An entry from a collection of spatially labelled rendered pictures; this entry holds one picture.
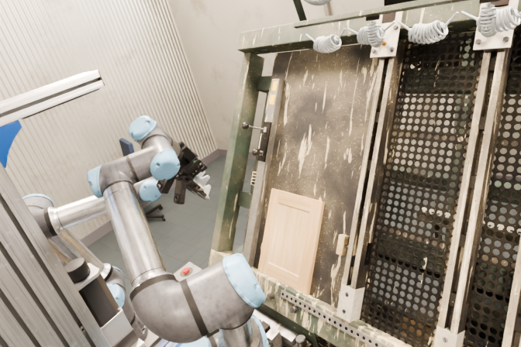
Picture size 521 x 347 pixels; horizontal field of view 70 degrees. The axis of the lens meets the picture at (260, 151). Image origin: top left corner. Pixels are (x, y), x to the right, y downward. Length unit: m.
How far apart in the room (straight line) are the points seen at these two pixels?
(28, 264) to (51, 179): 3.57
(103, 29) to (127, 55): 0.39
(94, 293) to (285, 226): 0.91
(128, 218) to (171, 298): 0.22
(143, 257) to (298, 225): 1.00
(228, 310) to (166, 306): 0.12
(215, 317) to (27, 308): 0.45
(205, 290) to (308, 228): 0.98
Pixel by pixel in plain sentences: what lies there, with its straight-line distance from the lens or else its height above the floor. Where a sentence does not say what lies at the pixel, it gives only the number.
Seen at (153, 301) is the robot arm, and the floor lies 1.63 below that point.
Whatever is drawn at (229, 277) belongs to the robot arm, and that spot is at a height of 1.62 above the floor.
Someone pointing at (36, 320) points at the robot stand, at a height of 1.57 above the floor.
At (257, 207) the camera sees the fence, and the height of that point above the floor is 1.15.
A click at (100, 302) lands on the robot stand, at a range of 1.20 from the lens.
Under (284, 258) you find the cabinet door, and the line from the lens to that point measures 1.79.
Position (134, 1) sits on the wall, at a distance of 5.11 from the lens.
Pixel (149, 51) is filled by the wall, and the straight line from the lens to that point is 5.08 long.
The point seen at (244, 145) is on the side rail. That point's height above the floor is 1.37.
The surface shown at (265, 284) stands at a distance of 1.84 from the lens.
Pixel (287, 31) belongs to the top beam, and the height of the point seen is 1.90.
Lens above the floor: 2.10
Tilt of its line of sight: 23 degrees down
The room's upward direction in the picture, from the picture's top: 16 degrees counter-clockwise
